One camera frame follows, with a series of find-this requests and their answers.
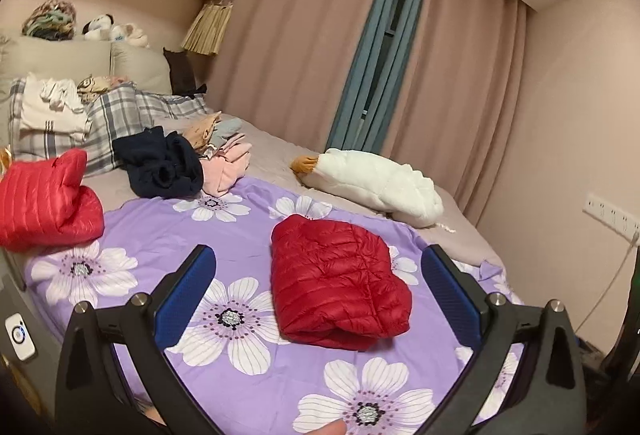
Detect person's left hand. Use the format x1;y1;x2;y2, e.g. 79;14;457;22
316;418;349;435

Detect beige pleated lamp shade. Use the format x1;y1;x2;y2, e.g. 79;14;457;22
181;1;233;56

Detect purple floral bed sheet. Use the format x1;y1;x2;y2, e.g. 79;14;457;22
22;175;526;435

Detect pink curtain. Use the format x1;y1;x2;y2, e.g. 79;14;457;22
205;0;393;150
380;0;528;228

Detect pink folded clothing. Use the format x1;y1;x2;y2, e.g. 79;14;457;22
201;132;253;196

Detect grey-blue folded clothing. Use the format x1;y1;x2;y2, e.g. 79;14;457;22
215;117;247;139

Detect white power cable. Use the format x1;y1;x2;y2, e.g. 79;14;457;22
575;232;640;333

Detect white wall socket strip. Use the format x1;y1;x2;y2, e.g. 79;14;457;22
582;192;640;238

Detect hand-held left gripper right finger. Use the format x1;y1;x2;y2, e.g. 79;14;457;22
420;244;587;435

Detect white plush toys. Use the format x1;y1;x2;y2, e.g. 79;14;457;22
82;12;151;48

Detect dark brown pillow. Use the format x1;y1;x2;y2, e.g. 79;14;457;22
163;47;208;96

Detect red puffy jacket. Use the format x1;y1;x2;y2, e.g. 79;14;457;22
0;147;106;252

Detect beige headboard cushion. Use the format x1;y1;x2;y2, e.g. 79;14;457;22
0;36;172;96

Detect tan folded clothing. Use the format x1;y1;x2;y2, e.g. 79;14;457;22
181;112;223;152

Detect grey bed frame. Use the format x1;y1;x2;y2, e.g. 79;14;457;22
0;245;67;416

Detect white round-button device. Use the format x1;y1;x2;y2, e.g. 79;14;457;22
5;312;37;362

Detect blue curtain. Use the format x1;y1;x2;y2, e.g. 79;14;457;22
327;0;406;148
370;0;437;150

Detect red down jacket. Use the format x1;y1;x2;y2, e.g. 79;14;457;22
270;213;413;352

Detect navy clothing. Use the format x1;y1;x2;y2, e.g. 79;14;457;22
112;126;205;200

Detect white clothing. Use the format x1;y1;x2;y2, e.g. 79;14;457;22
20;74;94;142

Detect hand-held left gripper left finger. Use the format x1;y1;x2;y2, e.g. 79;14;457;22
52;244;218;435

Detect knitted multicolour bag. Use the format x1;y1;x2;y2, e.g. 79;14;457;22
21;0;78;40

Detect white puffy jacket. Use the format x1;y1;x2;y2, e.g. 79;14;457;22
291;148;445;229

